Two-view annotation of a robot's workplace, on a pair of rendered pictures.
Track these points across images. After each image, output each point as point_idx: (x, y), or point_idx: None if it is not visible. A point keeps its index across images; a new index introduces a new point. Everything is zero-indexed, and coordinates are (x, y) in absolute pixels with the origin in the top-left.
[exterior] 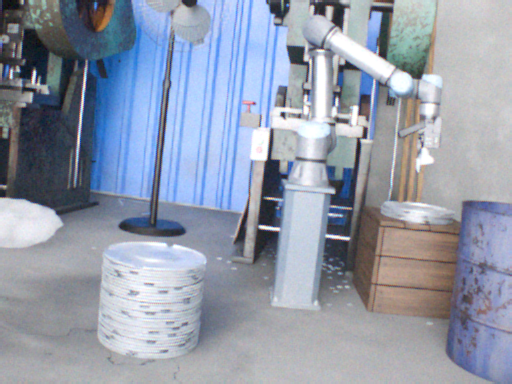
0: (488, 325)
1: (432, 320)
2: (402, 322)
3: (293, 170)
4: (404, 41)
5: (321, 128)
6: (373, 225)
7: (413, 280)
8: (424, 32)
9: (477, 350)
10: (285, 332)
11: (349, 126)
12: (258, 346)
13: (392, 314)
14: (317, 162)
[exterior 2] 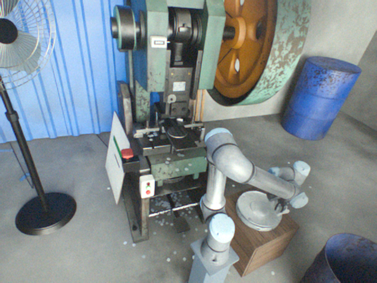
0: None
1: (270, 266)
2: (262, 282)
3: (209, 255)
4: (256, 97)
5: (232, 233)
6: (242, 236)
7: (265, 257)
8: (274, 90)
9: None
10: None
11: (183, 117)
12: None
13: (252, 272)
14: (227, 249)
